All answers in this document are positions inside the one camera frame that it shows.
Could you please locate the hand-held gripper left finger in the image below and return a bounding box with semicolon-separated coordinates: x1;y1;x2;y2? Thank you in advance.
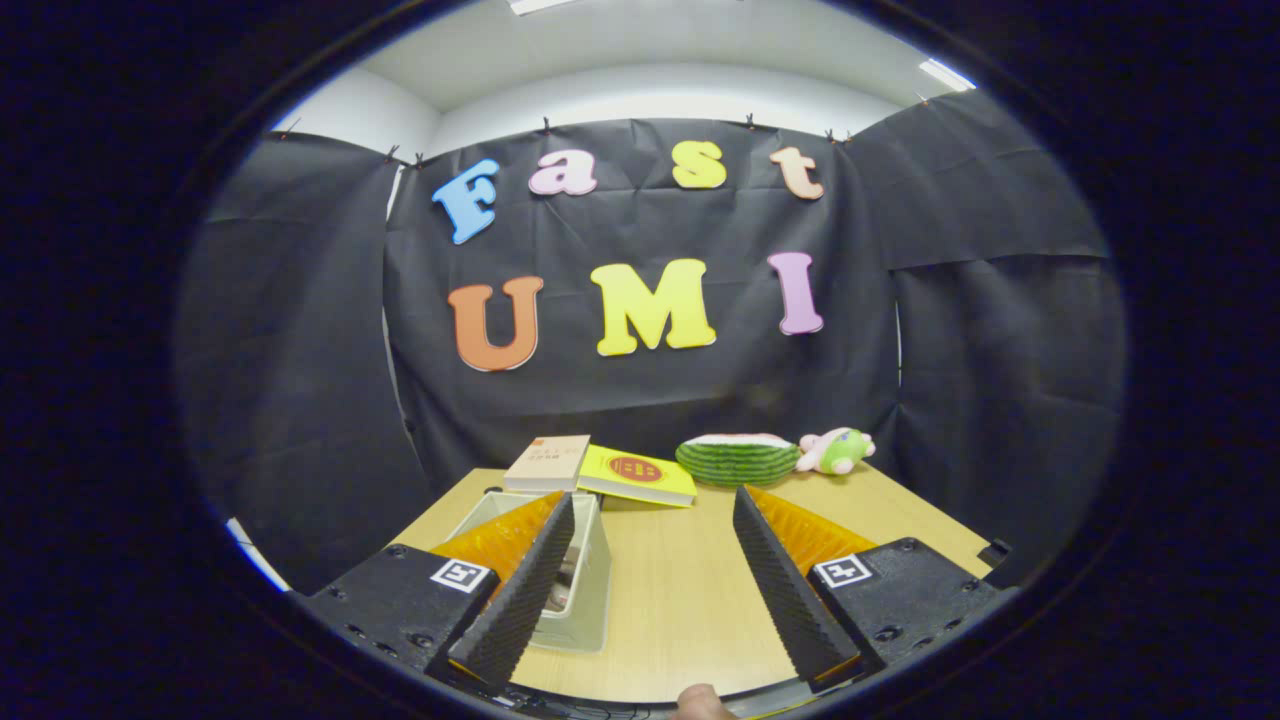
300;490;578;693

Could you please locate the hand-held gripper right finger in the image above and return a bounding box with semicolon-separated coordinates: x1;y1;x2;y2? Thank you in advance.
733;485;1021;693

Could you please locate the brown shoe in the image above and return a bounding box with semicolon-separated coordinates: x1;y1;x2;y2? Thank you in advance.
546;545;582;613

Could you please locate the pale fabric storage box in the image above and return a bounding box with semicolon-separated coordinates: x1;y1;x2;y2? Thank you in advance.
440;488;613;653

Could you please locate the watermelon slice plush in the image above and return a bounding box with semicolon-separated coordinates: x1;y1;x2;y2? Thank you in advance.
675;433;802;489

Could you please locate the beige book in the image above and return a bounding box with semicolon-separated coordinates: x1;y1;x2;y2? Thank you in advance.
502;434;592;493

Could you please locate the pink and green plush toy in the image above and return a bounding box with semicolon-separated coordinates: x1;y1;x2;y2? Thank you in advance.
797;427;877;476

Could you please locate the yellow book with red circle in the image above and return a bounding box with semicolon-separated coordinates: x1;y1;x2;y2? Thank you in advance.
577;444;698;509

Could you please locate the black backdrop cloth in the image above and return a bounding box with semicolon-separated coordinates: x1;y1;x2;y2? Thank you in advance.
175;88;1126;593

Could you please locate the small ceiling light panel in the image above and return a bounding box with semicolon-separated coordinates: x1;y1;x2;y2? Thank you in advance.
919;58;977;93

